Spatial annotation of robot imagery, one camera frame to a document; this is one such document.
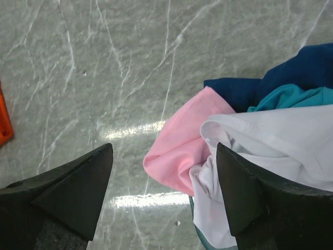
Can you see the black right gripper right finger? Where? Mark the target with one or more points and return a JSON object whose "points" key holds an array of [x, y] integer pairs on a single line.
{"points": [[267, 211]]}

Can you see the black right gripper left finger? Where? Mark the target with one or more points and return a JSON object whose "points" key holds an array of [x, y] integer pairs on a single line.
{"points": [[57, 209]]}

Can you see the white t shirt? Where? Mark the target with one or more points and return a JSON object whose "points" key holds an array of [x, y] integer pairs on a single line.
{"points": [[294, 143]]}

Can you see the navy blue t shirt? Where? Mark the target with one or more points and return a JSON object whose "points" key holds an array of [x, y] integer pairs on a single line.
{"points": [[311, 68]]}

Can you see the pink t shirt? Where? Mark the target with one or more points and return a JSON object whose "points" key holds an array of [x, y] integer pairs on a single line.
{"points": [[179, 145]]}

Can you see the folded orange t shirt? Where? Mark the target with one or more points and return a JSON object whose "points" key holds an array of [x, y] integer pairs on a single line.
{"points": [[6, 127]]}

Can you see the teal t shirt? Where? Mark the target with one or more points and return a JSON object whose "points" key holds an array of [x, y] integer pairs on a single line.
{"points": [[292, 96]]}

